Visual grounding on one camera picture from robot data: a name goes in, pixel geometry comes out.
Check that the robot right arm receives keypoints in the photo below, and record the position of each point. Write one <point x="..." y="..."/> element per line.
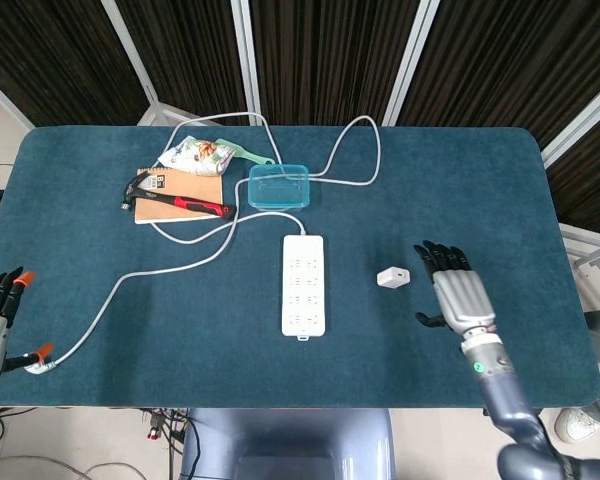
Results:
<point x="500" y="395"/>

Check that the light green plastic brush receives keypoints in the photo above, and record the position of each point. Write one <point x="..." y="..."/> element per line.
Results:
<point x="252" y="157"/>

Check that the white sneaker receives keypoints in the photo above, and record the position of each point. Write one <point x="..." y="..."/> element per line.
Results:
<point x="577" y="425"/>

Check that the black and red hammer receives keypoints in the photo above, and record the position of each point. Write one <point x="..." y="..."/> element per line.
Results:
<point x="190" y="204"/>

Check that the dark screen panel white frame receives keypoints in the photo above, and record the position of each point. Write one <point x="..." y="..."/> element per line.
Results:
<point x="190" y="50"/>
<point x="330" y="50"/>
<point x="595" y="190"/>
<point x="55" y="50"/>
<point x="505" y="60"/>

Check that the brown kraft notebook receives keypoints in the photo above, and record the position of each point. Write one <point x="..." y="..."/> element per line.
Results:
<point x="195" y="187"/>

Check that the white power strip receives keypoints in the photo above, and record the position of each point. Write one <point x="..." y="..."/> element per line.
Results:
<point x="303" y="290"/>

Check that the blue-grey robot torso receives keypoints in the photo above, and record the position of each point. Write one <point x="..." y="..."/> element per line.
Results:
<point x="280" y="440"/>

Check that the white power adapter plug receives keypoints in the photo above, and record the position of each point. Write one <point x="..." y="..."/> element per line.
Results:
<point x="394" y="278"/>

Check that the clear container with blue rim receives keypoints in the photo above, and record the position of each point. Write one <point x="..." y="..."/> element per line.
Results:
<point x="280" y="197"/>

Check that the white snack bag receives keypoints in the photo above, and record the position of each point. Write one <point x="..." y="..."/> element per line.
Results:
<point x="200" y="155"/>

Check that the red and black connector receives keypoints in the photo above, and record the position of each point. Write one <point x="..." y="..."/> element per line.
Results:
<point x="154" y="427"/>

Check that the robot right five-finger hand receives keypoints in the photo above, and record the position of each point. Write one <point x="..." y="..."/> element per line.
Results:
<point x="462" y="295"/>

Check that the teal carpet table mat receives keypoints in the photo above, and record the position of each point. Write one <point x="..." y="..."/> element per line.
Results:
<point x="430" y="200"/>

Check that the white metal rack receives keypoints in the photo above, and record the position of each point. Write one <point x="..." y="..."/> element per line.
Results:
<point x="595" y="250"/>

